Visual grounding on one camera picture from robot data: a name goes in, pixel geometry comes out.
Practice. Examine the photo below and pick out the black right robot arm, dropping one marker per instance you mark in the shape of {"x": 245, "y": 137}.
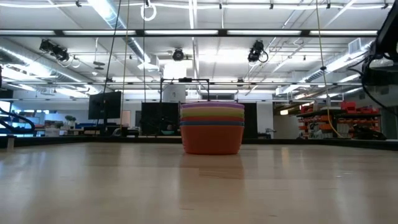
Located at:
{"x": 388, "y": 34}

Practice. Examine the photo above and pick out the white box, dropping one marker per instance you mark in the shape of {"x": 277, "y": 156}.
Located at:
{"x": 174, "y": 93}

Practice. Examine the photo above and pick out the black round camera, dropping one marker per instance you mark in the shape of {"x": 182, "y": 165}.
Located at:
{"x": 178, "y": 54}

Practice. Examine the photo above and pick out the black aluminium rig frame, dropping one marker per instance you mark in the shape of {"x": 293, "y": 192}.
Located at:
{"x": 280, "y": 141}

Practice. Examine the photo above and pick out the red storage bin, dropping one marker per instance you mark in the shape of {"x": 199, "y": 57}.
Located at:
{"x": 348, "y": 106}

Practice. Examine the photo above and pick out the purple plastic bowl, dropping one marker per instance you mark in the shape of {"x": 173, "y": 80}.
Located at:
{"x": 211, "y": 105}

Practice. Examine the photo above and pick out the orange plastic bowl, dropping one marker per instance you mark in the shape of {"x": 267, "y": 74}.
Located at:
{"x": 212, "y": 140}

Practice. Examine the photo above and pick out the black computer monitor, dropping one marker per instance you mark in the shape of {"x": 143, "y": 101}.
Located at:
{"x": 104, "y": 105}

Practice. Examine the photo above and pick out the green plastic bowl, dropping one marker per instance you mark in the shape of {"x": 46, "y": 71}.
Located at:
{"x": 211, "y": 114}

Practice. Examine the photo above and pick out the black tubular rig frame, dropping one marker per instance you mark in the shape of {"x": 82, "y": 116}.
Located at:
{"x": 185, "y": 80}

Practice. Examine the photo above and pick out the shelf with orange bins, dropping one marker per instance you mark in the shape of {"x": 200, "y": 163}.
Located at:
{"x": 339, "y": 124}

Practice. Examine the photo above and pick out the narrow black panel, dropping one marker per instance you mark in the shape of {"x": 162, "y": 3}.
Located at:
{"x": 250, "y": 119}

